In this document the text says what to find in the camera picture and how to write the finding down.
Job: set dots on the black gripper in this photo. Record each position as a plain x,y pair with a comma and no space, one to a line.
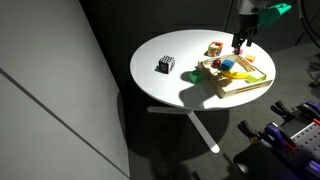
247,30

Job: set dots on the yellow banana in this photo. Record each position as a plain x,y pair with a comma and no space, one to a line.
235,75

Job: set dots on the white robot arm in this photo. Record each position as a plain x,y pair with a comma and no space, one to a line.
248,11

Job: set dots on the pink cube block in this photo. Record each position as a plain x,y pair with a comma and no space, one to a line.
238,51

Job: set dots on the orange cube block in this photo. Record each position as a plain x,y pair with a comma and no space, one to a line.
250,58

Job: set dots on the blue cube block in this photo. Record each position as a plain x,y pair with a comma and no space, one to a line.
226,65

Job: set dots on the lime green wedge block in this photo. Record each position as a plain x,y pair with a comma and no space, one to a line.
255,78

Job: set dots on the green cube block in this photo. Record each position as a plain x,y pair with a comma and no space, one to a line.
195,76

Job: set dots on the dark red apple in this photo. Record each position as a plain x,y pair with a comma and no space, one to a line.
216,63

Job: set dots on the wooden tray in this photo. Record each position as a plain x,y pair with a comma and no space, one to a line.
226,87

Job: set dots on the black white dotted cube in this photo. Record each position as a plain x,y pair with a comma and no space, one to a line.
166,64

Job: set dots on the white round table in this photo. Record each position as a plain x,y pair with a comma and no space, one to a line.
175,91

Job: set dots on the purple orange spring clamp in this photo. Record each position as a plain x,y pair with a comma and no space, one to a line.
275,136

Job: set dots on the black perforated mounting board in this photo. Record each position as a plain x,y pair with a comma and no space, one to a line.
308,146

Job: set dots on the multicolour open frame cube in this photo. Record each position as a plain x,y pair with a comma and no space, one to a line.
214,49

